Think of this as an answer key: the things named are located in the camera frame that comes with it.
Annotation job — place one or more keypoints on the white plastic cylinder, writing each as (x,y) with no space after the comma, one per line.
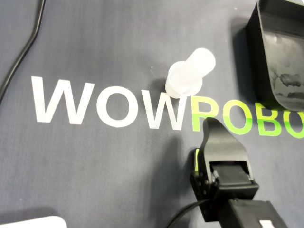
(202,61)

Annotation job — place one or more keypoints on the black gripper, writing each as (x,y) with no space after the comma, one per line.
(213,190)

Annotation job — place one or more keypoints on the white plastic cup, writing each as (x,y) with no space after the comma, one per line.
(173,88)

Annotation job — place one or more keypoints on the dark grey WOWROBO printed mat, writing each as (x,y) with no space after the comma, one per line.
(95,47)

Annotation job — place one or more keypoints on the white desk lamp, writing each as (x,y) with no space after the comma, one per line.
(35,223)

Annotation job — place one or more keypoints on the black plastic tray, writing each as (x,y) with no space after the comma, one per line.
(285,59)

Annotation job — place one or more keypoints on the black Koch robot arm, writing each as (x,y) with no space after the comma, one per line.
(251,213)

